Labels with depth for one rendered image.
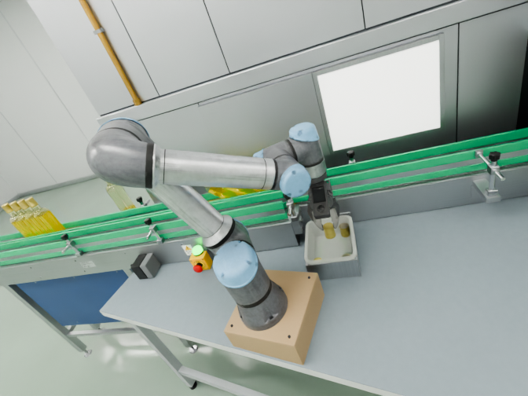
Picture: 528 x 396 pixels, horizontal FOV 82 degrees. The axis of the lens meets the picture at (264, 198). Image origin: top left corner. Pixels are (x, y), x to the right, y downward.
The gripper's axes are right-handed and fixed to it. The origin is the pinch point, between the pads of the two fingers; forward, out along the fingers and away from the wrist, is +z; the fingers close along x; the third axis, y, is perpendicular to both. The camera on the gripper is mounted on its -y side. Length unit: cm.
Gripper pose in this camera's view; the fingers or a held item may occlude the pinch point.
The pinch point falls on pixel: (328, 227)
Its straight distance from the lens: 102.7
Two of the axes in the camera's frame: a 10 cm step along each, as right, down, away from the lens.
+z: 3.2, 8.0, 5.2
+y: 1.3, -5.7, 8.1
